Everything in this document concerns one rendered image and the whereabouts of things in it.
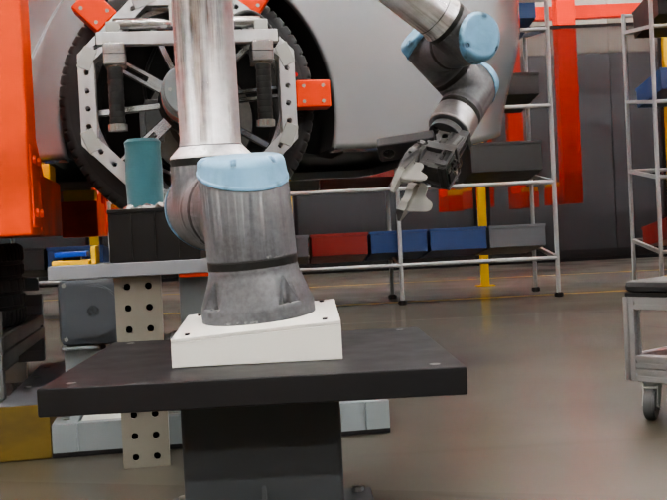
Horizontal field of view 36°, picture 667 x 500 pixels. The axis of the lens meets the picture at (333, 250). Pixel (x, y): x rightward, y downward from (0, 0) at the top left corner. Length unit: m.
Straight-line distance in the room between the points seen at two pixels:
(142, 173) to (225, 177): 0.86
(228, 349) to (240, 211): 0.22
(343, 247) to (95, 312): 3.98
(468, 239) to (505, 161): 0.55
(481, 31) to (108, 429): 1.26
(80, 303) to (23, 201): 0.32
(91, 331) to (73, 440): 0.34
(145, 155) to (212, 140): 0.68
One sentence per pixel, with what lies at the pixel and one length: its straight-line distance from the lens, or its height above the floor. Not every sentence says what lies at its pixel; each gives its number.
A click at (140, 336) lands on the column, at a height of 0.29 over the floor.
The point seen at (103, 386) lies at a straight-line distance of 1.49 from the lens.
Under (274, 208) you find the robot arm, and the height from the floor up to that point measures 0.54.
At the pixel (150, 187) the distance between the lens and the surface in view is 2.52.
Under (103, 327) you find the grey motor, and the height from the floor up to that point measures 0.28.
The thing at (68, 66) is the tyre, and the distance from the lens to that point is 2.77.
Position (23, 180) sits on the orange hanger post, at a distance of 2.60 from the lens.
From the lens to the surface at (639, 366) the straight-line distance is 2.65.
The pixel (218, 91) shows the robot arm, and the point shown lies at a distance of 1.86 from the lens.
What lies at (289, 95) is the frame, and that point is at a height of 0.85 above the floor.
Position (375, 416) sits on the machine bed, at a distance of 2.56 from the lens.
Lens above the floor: 0.50
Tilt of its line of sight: 1 degrees down
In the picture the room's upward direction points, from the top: 3 degrees counter-clockwise
